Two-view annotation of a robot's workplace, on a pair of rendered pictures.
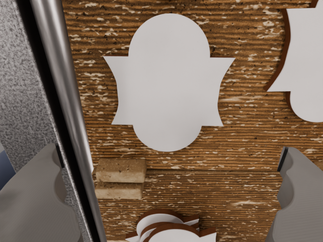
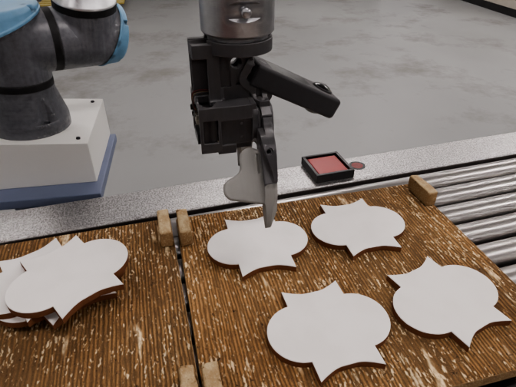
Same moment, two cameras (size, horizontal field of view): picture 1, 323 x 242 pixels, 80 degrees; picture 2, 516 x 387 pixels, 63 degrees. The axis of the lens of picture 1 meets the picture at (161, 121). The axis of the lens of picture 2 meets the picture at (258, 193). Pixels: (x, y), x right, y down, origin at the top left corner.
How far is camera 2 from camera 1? 0.52 m
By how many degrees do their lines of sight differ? 66
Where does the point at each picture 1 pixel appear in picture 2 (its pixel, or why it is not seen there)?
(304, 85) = (296, 312)
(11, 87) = not seen: hidden behind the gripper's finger
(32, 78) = not seen: hidden behind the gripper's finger
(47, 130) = (200, 203)
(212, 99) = (262, 263)
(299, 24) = (331, 289)
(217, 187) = (163, 302)
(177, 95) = (258, 246)
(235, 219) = (106, 338)
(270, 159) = (212, 334)
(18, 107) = (216, 192)
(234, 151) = (213, 300)
